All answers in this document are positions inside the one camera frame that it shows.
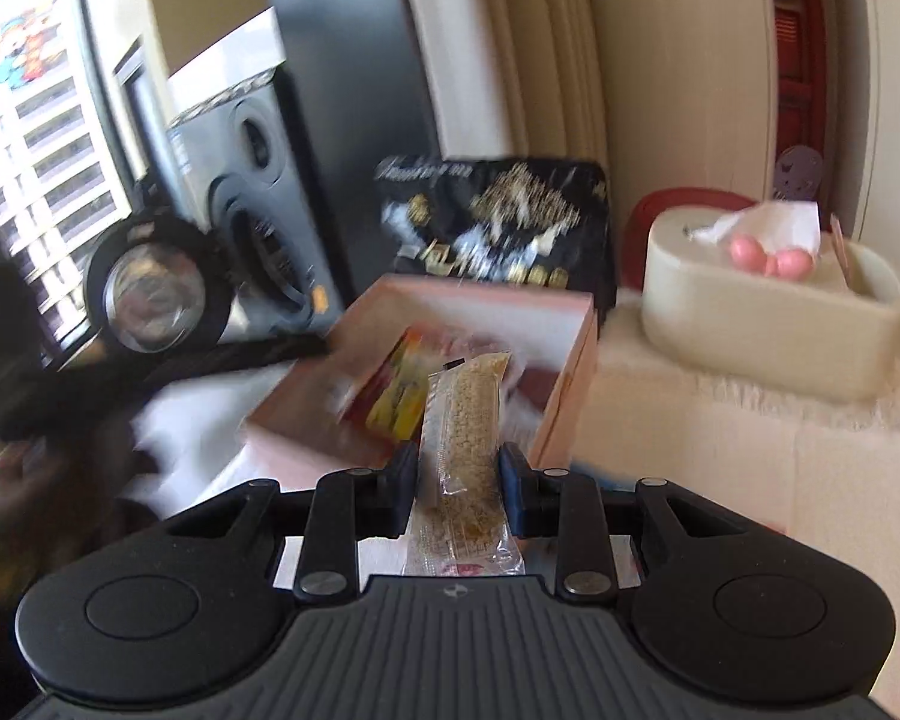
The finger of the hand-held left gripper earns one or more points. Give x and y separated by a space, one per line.
225 361

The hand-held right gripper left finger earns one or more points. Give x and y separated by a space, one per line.
407 491

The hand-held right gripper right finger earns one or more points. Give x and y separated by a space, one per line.
511 491

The clear-wrapped grain bar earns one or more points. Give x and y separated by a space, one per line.
465 427

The pink cardboard box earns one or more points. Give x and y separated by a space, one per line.
559 405

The red yellow snack packet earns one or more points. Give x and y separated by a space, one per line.
390 390

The dark red snack packet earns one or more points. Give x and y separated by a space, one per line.
536 386

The grey black speaker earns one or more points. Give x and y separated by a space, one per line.
262 187

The window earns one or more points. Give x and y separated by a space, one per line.
30 150

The white blanket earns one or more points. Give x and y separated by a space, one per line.
720 457

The black gold-printed bag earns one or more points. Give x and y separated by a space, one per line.
495 225

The cream tissue box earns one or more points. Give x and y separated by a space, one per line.
772 330

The tall black panel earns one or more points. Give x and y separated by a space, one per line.
345 52

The red lidded container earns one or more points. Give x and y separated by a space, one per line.
649 214

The pink toy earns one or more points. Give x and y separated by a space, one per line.
769 259

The white tissue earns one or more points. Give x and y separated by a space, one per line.
757 223

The purple figure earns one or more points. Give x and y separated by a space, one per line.
799 169

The red wooden panel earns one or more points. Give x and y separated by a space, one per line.
795 30

